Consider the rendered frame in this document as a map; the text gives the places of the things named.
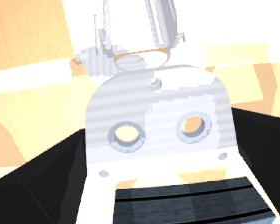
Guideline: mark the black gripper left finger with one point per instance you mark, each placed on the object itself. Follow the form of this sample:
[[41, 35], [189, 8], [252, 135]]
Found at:
[[47, 189]]

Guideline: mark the white plate with two round holes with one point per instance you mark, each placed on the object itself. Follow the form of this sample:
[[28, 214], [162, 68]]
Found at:
[[157, 110]]

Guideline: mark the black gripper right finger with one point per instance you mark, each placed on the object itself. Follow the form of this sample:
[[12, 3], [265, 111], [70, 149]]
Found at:
[[258, 144]]

